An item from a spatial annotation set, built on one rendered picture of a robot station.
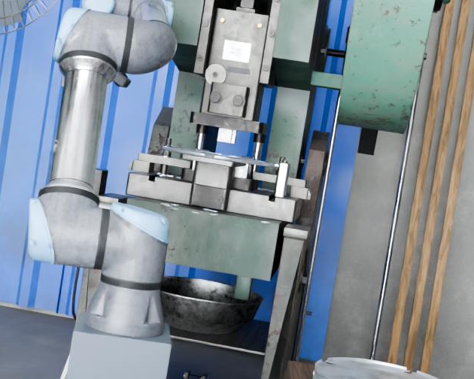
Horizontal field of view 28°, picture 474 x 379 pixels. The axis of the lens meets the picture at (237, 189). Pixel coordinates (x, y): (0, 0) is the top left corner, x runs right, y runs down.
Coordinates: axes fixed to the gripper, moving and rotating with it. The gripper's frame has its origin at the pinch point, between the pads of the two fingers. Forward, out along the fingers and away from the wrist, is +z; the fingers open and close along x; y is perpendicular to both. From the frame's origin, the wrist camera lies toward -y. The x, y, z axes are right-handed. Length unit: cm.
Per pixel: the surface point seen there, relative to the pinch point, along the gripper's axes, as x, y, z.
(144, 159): -20.7, -11.6, 7.0
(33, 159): -134, 59, 19
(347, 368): 31, -74, 42
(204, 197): -4.8, -32.0, 13.6
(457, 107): -138, -104, -28
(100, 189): 2.5, -6.6, 15.6
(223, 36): -14.3, -29.0, -28.8
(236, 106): -11.1, -35.7, -11.0
